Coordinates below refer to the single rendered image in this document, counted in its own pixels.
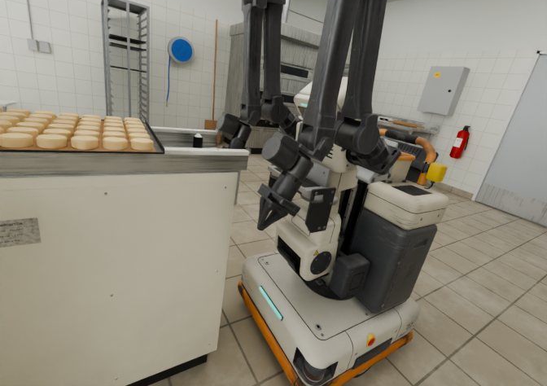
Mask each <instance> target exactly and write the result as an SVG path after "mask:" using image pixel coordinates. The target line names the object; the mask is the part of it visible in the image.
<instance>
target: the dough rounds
mask: <svg viewBox="0 0 547 386"><path fill-rule="evenodd" d="M0 149H13V150H59V151H151V152H156V150H155V148H154V146H153V141H152V140H150V136H149V135H148V134H147V131H146V130H145V127H144V126H143V123H142V122H141V120H140V119H138V118H132V117H126V118H125V122H123V121H122V118H121V117H118V116H105V117H104V121H101V116H97V115H83V116H82V118H81V119H80V115H79V114H76V113H68V112H63V113H60V114H59V116H57V117H56V114H55V113H54V112H48V111H35V112H33V114H31V112H30V111H29V110H25V109H7V112H3V110H2V109H1V108H0Z"/></svg>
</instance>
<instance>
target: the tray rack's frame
mask: <svg viewBox="0 0 547 386"><path fill-rule="evenodd" d="M109 1H110V2H109V3H108V4H107V0H101V4H102V5H104V15H105V33H106V51H107V85H108V103H109V116H112V94H111V74H110V55H109V36H108V18H107V7H112V8H116V9H118V10H122V11H126V16H127V52H128V89H129V117H131V81H130V39H129V13H134V14H136V15H139V14H141V13H142V12H143V11H145V10H146V9H147V123H148V124H149V123H150V7H149V6H146V5H142V4H140V3H137V2H132V1H129V0H109Z"/></svg>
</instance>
